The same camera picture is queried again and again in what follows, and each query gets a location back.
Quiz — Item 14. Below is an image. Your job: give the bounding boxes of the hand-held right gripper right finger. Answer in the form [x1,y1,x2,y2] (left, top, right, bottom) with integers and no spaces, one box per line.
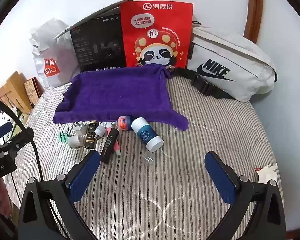
[204,151,287,240]

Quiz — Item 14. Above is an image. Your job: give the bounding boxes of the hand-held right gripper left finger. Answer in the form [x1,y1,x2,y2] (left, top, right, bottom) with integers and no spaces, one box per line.
[18,150,102,240]

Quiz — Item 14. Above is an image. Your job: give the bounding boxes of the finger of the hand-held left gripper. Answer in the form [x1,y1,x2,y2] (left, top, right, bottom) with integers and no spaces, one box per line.
[0,122,13,142]
[0,127,35,157]

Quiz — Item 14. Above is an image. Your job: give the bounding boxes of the white cylinder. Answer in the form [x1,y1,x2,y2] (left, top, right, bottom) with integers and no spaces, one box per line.
[68,135,83,148]

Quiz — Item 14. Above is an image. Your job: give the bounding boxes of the black lip balm tube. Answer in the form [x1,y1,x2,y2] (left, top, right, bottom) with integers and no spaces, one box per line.
[100,128,120,164]

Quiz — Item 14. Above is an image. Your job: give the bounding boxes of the black gold tube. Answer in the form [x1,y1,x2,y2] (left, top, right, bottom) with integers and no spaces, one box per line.
[84,121,98,148]

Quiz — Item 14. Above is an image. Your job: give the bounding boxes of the green binder clip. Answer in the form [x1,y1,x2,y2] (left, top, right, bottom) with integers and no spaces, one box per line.
[58,126,74,143]

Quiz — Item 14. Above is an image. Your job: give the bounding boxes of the pink tube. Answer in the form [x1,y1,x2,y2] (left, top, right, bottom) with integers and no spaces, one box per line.
[105,122,122,157]

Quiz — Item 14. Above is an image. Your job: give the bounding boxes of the white charger plug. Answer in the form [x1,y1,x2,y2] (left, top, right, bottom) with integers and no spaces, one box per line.
[72,121,87,135]

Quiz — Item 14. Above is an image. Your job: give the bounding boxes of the small pink blue jar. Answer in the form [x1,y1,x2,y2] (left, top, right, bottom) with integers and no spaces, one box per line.
[118,115,134,132]

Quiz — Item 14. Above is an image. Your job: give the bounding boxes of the clear plastic cap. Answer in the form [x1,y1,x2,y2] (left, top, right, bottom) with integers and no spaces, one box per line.
[141,152,154,165]

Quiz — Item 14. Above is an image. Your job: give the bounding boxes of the white blue bottle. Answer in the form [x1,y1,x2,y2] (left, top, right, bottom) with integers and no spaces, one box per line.
[131,117,164,153]

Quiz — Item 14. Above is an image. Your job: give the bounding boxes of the person's left hand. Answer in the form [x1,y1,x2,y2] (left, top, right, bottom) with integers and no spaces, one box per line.
[0,179,12,219]

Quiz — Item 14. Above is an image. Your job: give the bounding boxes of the white power strip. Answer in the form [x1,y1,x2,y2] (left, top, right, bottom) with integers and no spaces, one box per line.
[0,106,28,128]

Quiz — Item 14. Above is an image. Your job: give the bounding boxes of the crumpled white tissue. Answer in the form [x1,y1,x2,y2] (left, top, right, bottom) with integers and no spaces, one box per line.
[255,164,278,184]

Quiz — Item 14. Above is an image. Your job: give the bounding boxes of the brown patterned notebook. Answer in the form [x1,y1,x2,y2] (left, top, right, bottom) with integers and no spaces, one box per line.
[24,78,44,104]

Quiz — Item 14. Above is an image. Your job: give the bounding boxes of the striped bed sheet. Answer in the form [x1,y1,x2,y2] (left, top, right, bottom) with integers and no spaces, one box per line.
[2,76,290,240]

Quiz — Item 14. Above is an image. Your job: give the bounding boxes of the purple towel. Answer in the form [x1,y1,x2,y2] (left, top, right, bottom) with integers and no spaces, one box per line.
[52,64,190,132]

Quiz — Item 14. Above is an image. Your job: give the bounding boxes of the white plastic bag orange label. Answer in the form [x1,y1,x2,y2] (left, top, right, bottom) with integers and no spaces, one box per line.
[29,19,82,89]

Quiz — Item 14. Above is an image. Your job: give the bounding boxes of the black headset box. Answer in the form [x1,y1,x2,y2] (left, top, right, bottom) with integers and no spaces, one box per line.
[54,0,135,73]

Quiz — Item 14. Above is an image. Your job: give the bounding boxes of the white waist bag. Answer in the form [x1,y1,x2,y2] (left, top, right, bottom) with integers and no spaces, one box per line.
[170,20,278,103]

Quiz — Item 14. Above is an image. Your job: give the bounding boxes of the red paper bag panda print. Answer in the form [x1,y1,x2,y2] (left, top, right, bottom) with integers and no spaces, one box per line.
[120,0,194,69]

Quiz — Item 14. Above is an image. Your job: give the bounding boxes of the black cable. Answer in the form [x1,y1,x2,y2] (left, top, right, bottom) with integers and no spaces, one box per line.
[0,95,45,183]

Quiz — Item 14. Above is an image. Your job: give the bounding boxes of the wooden bed frame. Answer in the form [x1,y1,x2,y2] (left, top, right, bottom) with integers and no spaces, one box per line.
[0,71,33,114]

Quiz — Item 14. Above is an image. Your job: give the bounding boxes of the wooden door frame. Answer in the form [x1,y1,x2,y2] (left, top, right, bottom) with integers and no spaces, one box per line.
[247,0,264,44]

